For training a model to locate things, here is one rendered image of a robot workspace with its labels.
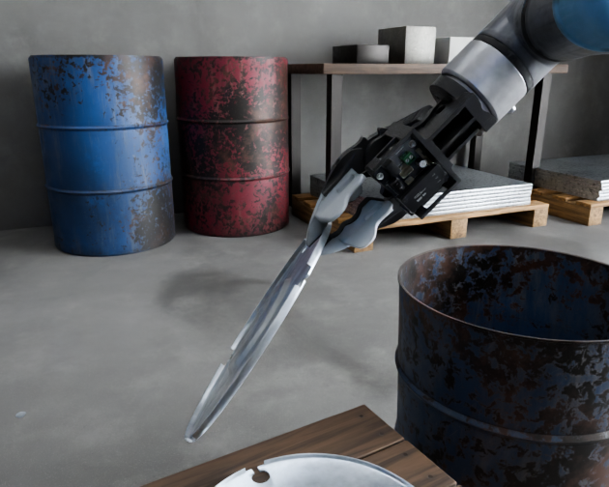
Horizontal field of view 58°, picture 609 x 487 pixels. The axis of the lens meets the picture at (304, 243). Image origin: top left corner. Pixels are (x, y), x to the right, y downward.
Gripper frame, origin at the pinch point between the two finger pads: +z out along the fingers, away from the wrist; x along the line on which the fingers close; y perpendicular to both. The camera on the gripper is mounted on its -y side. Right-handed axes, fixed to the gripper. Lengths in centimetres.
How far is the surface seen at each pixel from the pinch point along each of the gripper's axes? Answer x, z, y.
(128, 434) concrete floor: 21, 71, -59
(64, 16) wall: -93, 31, -257
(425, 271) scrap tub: 35, -6, -42
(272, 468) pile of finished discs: 16.9, 24.9, -1.0
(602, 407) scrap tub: 48.6, -9.2, -4.2
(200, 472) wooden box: 10.9, 31.2, -1.6
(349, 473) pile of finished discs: 23.5, 18.4, 1.4
